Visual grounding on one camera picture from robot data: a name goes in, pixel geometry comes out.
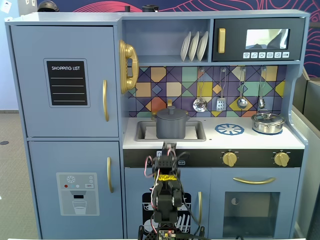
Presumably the blue door with dispenser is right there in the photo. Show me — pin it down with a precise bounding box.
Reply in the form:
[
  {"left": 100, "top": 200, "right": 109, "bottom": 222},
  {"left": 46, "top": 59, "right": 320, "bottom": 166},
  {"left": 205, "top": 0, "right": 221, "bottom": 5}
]
[{"left": 27, "top": 141, "right": 124, "bottom": 240}]

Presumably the gold oven handle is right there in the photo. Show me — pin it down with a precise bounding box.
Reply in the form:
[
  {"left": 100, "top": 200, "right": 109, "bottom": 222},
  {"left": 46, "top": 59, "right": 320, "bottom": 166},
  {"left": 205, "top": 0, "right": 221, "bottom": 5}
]
[{"left": 232, "top": 176, "right": 276, "bottom": 185}]

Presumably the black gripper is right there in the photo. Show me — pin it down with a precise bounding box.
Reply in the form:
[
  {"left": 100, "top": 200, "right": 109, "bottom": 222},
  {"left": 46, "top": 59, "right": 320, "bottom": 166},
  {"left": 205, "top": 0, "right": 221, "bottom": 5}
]
[{"left": 159, "top": 149, "right": 177, "bottom": 158}]

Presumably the gold faucet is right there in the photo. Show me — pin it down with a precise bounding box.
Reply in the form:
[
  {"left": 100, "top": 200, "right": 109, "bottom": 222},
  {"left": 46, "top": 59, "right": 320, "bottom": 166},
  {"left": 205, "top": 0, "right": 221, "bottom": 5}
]
[{"left": 150, "top": 99, "right": 191, "bottom": 121}]

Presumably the metal slotted spatula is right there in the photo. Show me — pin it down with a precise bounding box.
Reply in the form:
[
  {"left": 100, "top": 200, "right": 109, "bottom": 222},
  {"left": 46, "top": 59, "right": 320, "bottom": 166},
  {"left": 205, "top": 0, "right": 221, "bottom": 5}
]
[{"left": 216, "top": 67, "right": 229, "bottom": 112}]

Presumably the gold stove knob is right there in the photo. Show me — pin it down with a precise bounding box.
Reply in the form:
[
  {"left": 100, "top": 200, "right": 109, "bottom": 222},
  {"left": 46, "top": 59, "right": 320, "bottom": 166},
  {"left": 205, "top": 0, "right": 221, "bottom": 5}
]
[
  {"left": 273, "top": 151, "right": 291, "bottom": 168},
  {"left": 221, "top": 151, "right": 238, "bottom": 168}
]

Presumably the white paper sheet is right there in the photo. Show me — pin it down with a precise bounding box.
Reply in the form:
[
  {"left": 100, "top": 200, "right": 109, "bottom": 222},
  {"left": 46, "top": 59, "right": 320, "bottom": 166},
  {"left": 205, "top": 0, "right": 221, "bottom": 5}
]
[{"left": 0, "top": 1, "right": 13, "bottom": 13}]

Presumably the black shopping list chalkboard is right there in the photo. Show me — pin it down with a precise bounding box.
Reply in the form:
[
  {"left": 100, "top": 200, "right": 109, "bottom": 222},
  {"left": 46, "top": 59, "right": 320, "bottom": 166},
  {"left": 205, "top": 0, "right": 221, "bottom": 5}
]
[{"left": 43, "top": 58, "right": 91, "bottom": 108}]

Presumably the gold fridge door handle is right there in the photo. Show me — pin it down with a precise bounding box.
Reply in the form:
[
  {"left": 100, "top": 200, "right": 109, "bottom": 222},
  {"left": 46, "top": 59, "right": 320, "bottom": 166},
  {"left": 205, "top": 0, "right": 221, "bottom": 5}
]
[
  {"left": 106, "top": 156, "right": 115, "bottom": 194},
  {"left": 102, "top": 79, "right": 110, "bottom": 123}
]

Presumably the white plate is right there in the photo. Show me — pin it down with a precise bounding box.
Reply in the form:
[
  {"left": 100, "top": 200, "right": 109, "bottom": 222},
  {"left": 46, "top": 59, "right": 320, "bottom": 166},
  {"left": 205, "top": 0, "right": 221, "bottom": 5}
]
[
  {"left": 180, "top": 31, "right": 192, "bottom": 62},
  {"left": 196, "top": 30, "right": 209, "bottom": 62},
  {"left": 188, "top": 31, "right": 200, "bottom": 62}
]

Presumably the metal skimmer spoon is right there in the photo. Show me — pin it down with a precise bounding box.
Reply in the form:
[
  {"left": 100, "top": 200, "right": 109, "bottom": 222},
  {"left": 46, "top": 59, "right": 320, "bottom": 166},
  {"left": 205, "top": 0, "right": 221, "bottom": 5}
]
[{"left": 192, "top": 67, "right": 208, "bottom": 113}]

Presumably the gray cooking pot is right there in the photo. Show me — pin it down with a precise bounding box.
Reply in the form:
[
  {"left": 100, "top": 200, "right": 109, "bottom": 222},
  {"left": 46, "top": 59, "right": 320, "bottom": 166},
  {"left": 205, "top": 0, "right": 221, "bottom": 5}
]
[{"left": 152, "top": 112, "right": 191, "bottom": 139}]

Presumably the gold dishwasher handle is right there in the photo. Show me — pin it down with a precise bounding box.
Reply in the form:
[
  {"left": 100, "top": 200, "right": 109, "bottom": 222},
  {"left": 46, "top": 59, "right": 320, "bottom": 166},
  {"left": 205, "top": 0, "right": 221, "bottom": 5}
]
[{"left": 197, "top": 191, "right": 203, "bottom": 226}]

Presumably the metal ladle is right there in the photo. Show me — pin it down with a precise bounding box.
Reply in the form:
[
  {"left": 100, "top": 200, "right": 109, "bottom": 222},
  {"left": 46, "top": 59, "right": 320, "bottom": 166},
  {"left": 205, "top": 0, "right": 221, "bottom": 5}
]
[{"left": 236, "top": 66, "right": 249, "bottom": 110}]

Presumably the gray sink basin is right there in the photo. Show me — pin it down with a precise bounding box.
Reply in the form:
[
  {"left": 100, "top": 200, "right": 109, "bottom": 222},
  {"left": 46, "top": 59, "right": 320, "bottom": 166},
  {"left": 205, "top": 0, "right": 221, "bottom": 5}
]
[{"left": 134, "top": 120, "right": 207, "bottom": 143}]

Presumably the gray round lid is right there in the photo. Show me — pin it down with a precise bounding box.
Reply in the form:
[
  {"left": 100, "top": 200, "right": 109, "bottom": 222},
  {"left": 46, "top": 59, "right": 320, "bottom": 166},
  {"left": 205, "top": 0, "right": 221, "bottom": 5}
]
[{"left": 156, "top": 105, "right": 189, "bottom": 121}]

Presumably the large blue fridge door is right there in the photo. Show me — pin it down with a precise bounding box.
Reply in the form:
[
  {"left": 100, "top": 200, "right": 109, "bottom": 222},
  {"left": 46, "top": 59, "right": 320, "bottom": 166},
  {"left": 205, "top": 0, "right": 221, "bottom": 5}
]
[{"left": 10, "top": 25, "right": 120, "bottom": 138}]

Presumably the black camera cable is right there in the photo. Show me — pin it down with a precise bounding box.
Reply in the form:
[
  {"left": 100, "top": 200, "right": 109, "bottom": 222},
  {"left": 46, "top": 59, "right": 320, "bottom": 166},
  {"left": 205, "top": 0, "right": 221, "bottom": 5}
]
[{"left": 174, "top": 150, "right": 204, "bottom": 227}]

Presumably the black control panel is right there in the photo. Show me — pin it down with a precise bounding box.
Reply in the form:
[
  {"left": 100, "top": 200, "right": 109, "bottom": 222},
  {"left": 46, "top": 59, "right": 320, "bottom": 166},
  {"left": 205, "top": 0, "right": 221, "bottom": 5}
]
[{"left": 123, "top": 149, "right": 305, "bottom": 168}]

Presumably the black microwave door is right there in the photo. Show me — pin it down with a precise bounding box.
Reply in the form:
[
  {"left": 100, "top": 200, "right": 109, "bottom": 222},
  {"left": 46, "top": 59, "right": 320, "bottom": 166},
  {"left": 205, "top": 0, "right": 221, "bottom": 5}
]
[{"left": 211, "top": 17, "right": 306, "bottom": 62}]

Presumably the black helmet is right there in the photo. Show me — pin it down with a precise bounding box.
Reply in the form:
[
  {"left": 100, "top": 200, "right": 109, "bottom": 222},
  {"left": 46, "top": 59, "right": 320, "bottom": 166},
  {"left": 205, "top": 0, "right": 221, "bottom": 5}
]
[{"left": 36, "top": 0, "right": 60, "bottom": 13}]

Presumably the steel pot glass lid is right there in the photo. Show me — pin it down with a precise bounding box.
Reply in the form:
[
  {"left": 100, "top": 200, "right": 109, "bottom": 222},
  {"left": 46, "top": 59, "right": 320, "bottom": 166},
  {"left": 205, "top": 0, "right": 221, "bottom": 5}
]
[{"left": 251, "top": 112, "right": 285, "bottom": 123}]

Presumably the blue dishwasher door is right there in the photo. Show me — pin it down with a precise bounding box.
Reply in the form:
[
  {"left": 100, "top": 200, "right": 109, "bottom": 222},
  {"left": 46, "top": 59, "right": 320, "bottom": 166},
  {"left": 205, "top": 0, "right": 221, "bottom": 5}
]
[{"left": 124, "top": 167, "right": 211, "bottom": 240}]

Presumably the blue oven door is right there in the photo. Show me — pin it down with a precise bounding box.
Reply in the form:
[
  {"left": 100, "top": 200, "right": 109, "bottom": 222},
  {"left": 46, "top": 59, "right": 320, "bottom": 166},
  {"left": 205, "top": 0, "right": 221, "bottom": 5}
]
[{"left": 210, "top": 167, "right": 301, "bottom": 238}]

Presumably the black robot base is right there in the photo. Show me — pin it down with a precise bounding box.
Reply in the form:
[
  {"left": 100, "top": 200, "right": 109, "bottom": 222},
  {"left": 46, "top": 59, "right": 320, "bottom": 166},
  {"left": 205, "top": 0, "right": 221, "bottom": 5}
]
[{"left": 138, "top": 221, "right": 206, "bottom": 240}]

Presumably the stainless steel pot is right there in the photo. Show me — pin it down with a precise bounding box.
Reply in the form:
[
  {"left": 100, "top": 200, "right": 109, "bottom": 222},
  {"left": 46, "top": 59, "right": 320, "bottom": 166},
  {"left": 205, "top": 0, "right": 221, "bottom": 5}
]
[{"left": 251, "top": 116, "right": 286, "bottom": 134}]

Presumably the wide black cylinder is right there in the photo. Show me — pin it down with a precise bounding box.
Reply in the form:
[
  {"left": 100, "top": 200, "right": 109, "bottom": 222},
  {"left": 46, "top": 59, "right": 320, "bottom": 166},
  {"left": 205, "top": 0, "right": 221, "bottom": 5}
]
[{"left": 141, "top": 4, "right": 159, "bottom": 13}]

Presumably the gold microwave handle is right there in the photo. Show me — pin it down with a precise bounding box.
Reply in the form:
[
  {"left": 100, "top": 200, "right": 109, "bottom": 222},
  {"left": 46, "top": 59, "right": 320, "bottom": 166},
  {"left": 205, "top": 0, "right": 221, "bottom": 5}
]
[{"left": 217, "top": 27, "right": 227, "bottom": 54}]

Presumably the blue toy kitchen cabinet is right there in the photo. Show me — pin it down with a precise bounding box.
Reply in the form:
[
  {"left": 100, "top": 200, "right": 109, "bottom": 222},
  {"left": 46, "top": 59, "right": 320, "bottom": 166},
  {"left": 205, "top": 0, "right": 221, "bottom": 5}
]
[{"left": 4, "top": 9, "right": 311, "bottom": 240}]

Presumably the gold toy telephone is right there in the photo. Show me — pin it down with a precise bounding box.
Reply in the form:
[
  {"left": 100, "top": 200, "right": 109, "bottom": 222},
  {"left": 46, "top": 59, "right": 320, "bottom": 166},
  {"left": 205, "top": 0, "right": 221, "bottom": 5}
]
[{"left": 118, "top": 39, "right": 140, "bottom": 95}]

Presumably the small metal spoon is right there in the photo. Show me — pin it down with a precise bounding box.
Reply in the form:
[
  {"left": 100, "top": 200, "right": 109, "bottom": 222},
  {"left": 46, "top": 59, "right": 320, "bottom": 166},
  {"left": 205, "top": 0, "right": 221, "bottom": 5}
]
[{"left": 257, "top": 66, "right": 267, "bottom": 110}]

